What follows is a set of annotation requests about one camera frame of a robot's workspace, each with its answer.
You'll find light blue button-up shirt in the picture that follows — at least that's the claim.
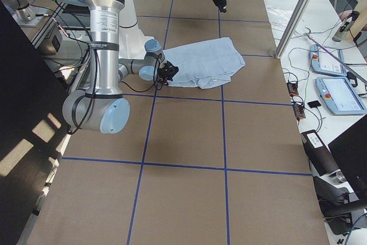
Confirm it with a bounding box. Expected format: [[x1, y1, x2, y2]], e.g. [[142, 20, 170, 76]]
[[163, 37, 245, 89]]

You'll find orange terminal block strip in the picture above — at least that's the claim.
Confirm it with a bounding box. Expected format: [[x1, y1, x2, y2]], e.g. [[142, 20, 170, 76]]
[[286, 81, 306, 121]]

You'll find small black square pad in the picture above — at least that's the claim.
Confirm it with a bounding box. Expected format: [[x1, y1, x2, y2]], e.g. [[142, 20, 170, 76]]
[[307, 100, 321, 108]]

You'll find black monitor panel left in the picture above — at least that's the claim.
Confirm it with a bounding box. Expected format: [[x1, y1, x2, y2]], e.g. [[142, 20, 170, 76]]
[[1, 7, 67, 244]]

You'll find blue white teach pendant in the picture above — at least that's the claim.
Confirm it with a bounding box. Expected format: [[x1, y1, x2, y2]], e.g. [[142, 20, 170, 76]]
[[315, 76, 366, 115]]

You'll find black monitor right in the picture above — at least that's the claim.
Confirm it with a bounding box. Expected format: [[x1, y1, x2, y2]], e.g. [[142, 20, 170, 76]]
[[328, 116, 366, 199]]

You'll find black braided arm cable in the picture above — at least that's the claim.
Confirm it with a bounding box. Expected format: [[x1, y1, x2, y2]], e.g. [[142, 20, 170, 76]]
[[67, 6, 169, 135]]

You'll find aluminium frame post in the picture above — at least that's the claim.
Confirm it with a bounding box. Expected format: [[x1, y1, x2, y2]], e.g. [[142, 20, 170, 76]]
[[274, 0, 310, 59]]

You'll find grey robot pedestal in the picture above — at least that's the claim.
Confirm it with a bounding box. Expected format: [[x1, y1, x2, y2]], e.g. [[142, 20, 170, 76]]
[[1, 0, 43, 27]]

